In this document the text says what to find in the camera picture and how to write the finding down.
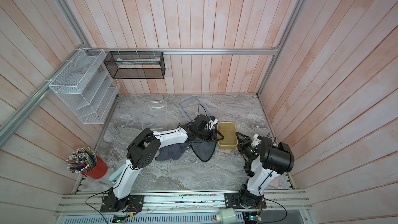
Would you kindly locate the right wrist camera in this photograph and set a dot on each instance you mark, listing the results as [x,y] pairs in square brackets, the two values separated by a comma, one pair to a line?
[255,142]

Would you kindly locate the red cup of pencils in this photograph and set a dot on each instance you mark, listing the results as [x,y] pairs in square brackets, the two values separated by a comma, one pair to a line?
[85,162]

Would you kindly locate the white wire mesh shelf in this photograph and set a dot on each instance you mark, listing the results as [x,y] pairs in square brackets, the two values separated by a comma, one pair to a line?
[85,87]

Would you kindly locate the pale green case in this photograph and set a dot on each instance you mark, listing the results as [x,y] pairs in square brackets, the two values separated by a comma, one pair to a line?
[114,177]

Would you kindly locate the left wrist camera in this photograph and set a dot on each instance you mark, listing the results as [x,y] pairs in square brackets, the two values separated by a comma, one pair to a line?
[212,122]

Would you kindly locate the clear lunch box blue rim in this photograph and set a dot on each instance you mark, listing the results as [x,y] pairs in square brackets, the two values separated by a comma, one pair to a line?
[155,116]

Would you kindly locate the dark grey cloth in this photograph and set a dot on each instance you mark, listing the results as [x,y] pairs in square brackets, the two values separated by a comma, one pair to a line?
[174,152]

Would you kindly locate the pink calculator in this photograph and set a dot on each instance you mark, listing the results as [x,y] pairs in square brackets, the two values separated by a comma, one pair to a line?
[275,182]

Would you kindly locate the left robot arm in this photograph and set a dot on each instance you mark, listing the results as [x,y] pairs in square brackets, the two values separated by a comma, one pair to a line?
[141,152]

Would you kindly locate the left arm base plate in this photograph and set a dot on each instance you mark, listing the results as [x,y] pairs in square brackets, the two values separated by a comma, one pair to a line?
[130,203]

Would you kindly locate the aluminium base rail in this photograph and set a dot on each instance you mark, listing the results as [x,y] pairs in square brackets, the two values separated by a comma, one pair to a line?
[183,207]

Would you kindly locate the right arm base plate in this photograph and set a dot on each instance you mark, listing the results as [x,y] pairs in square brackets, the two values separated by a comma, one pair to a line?
[244,200]

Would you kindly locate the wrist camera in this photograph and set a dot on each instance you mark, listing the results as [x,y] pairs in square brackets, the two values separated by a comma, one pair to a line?
[212,122]
[255,142]

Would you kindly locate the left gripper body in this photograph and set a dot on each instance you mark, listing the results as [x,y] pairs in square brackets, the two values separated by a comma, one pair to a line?
[207,135]

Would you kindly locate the black mesh basket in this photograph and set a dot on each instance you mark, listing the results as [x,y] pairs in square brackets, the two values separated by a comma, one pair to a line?
[135,64]

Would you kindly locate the yellow lunch box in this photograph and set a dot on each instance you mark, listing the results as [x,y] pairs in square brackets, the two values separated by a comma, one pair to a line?
[228,130]

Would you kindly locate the white cylinder device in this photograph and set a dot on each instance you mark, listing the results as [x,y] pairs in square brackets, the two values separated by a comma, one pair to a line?
[226,216]

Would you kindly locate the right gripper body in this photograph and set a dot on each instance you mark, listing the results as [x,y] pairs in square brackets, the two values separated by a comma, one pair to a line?
[247,149]

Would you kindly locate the clear lunch box lid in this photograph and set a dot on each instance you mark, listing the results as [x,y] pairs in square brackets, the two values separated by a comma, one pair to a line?
[191,106]

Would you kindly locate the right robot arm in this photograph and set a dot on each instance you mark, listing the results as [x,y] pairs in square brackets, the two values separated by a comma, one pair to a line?
[264,162]

